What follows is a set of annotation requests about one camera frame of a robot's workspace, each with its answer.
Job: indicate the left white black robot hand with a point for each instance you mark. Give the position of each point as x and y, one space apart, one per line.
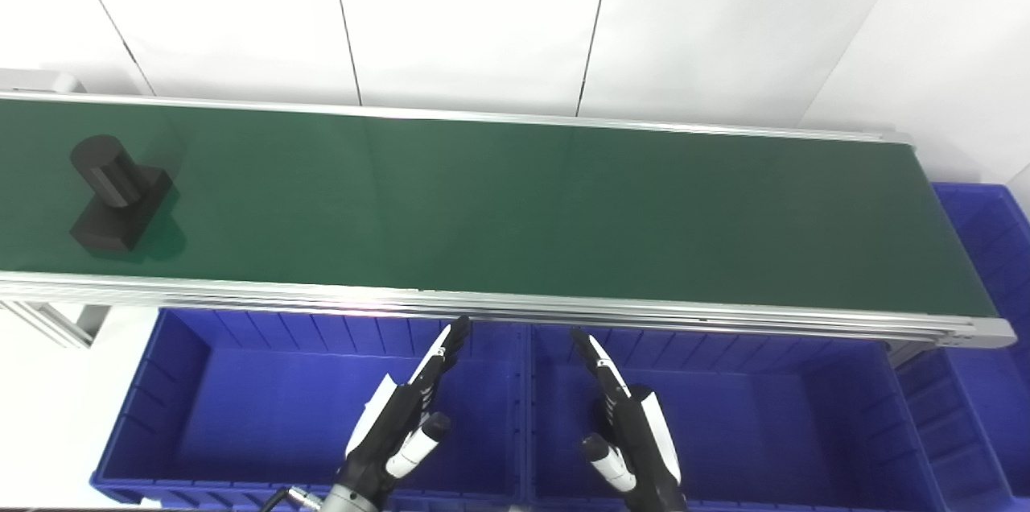
394 423

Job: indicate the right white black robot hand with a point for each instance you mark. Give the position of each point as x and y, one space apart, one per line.
644 448

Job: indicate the black cylinder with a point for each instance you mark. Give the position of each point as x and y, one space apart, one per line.
121 206

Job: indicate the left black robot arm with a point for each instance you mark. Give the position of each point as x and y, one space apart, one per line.
348 501

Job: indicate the blue plastic bin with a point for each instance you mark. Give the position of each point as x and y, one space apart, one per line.
990 383
273 407
748 423

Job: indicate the green conveyor belt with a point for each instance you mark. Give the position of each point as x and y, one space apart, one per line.
523 206
644 317

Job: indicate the aluminium conveyor support leg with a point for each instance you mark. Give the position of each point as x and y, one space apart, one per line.
68 323

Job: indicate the grey conveyor motor box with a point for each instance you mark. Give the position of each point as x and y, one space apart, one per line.
40 80

